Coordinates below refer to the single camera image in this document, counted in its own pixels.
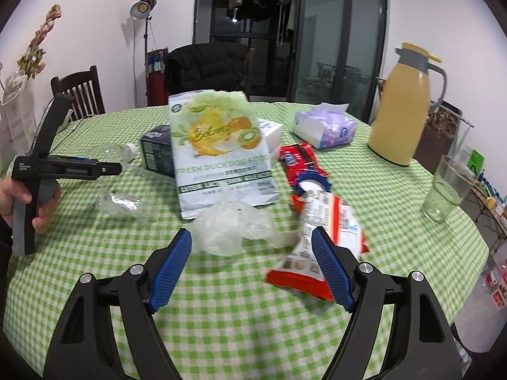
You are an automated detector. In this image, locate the red white snack bag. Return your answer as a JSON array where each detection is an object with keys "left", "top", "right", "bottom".
[{"left": 266, "top": 190, "right": 369, "bottom": 307}]

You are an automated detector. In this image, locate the person's left hand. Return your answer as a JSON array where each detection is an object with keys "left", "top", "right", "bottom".
[{"left": 0, "top": 177, "right": 61, "bottom": 232}]

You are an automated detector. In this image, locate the clear vase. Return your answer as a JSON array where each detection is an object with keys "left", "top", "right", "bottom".
[{"left": 1, "top": 70, "right": 37, "bottom": 169}]

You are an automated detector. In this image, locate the clear crumpled plastic bag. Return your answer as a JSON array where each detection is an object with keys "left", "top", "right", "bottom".
[{"left": 188, "top": 182, "right": 300, "bottom": 257}]

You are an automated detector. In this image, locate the green checkered tablecloth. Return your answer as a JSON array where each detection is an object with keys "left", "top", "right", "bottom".
[{"left": 3, "top": 123, "right": 489, "bottom": 379}]

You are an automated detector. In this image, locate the clear crumpled wrapper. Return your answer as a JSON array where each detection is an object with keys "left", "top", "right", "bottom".
[{"left": 96, "top": 189, "right": 150, "bottom": 221}]

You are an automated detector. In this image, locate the red blue snack wrapper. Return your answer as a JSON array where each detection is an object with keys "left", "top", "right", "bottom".
[{"left": 279, "top": 142, "right": 332, "bottom": 197}]

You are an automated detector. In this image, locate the crushed clear plastic bottle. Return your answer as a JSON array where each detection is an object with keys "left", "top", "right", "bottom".
[{"left": 86, "top": 142, "right": 138, "bottom": 164}]

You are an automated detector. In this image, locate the dark wooden chair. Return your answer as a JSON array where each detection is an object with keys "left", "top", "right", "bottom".
[{"left": 50, "top": 65, "right": 106, "bottom": 121}]

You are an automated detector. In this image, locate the artificial flower branch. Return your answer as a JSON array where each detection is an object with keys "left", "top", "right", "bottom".
[{"left": 16, "top": 4, "right": 62, "bottom": 79}]

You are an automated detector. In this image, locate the dark cardboard box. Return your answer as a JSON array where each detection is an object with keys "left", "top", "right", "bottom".
[{"left": 140, "top": 124, "right": 175, "bottom": 179}]

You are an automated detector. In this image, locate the purple tissue pack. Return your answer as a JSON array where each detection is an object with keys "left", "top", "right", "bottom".
[{"left": 292, "top": 102, "right": 357, "bottom": 149}]

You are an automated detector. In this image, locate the dog food bag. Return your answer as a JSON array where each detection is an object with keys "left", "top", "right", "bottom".
[{"left": 169, "top": 90, "right": 279, "bottom": 220}]

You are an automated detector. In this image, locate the white cardboard box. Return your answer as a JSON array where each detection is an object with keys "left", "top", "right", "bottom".
[{"left": 258, "top": 118, "right": 284, "bottom": 162}]

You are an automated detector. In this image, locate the red standing bag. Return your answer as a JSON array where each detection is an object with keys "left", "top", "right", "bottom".
[{"left": 145, "top": 47, "right": 169, "bottom": 106}]

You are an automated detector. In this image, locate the clear drinking glass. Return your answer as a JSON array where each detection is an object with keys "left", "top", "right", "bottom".
[{"left": 422, "top": 155, "right": 474, "bottom": 224}]

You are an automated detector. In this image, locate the yellow thermos jug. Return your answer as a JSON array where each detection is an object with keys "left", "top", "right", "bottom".
[{"left": 368, "top": 42, "right": 448, "bottom": 167}]

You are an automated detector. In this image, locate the large water bottle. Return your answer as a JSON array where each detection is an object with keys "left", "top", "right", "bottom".
[{"left": 482, "top": 269, "right": 498, "bottom": 294}]

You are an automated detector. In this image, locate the folding camp table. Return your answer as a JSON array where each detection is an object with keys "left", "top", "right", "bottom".
[{"left": 471, "top": 179, "right": 506, "bottom": 255}]

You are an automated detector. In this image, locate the green box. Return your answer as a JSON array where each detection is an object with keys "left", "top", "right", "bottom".
[{"left": 467, "top": 149, "right": 485, "bottom": 178}]

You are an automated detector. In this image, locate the red white carton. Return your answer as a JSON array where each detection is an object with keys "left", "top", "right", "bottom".
[{"left": 491, "top": 260, "right": 507, "bottom": 313}]

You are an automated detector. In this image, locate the brown cabinet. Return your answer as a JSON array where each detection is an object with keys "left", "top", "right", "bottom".
[{"left": 414, "top": 101, "right": 462, "bottom": 174}]

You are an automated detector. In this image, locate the studio floor lamp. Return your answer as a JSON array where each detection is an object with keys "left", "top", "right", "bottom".
[{"left": 129, "top": 0, "right": 157, "bottom": 108}]

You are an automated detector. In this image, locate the black jacket on chair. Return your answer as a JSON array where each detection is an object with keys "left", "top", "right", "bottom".
[{"left": 163, "top": 42, "right": 254, "bottom": 97}]

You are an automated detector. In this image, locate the dark glass sliding door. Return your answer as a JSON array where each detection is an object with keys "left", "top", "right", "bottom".
[{"left": 193, "top": 0, "right": 388, "bottom": 123}]

